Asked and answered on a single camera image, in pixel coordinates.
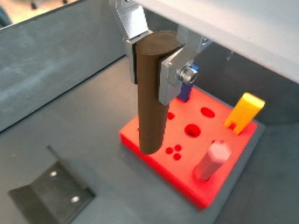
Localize dark brown oval peg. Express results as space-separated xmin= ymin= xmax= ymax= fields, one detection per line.
xmin=135 ymin=31 xmax=181 ymax=155

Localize yellow peg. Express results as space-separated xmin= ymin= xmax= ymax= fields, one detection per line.
xmin=225 ymin=93 xmax=266 ymax=135

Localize pink hexagonal peg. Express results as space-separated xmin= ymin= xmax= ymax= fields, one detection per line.
xmin=193 ymin=141 xmax=231 ymax=181

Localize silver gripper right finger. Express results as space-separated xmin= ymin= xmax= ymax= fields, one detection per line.
xmin=159 ymin=25 xmax=213 ymax=105

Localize red peg board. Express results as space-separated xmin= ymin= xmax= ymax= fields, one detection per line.
xmin=119 ymin=87 xmax=258 ymax=209

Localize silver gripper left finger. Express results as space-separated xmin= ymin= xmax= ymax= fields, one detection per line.
xmin=109 ymin=0 xmax=153 ymax=83

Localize black curved stand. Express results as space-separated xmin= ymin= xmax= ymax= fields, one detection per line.
xmin=8 ymin=145 xmax=95 ymax=224

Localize blue peg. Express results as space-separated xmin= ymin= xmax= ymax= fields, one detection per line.
xmin=178 ymin=64 xmax=199 ymax=102

